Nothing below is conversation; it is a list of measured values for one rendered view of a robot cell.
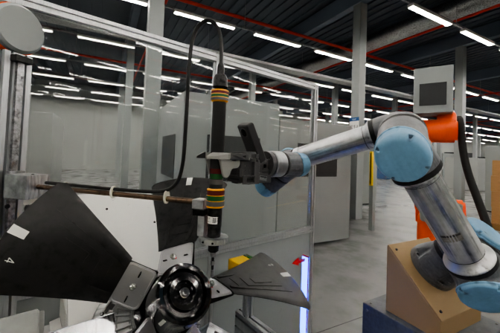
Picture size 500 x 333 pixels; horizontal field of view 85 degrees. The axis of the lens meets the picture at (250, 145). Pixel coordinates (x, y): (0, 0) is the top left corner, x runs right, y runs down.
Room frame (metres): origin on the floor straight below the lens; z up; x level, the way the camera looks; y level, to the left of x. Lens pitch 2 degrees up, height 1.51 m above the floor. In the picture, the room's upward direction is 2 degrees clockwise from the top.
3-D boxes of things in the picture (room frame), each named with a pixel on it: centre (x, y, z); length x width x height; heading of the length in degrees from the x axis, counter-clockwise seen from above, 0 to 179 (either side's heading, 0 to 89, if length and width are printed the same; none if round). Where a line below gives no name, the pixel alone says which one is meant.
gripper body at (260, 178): (0.74, -0.01, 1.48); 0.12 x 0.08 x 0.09; 129
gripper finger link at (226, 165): (0.65, 0.06, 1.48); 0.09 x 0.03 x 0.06; 139
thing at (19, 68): (0.85, 0.73, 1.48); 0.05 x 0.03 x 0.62; 164
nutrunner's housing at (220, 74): (0.67, 0.08, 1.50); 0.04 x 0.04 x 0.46
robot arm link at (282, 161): (0.79, -0.07, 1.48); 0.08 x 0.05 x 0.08; 39
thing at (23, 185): (0.84, 0.68, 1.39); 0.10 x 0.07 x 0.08; 74
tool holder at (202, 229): (0.67, 0.09, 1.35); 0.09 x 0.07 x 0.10; 74
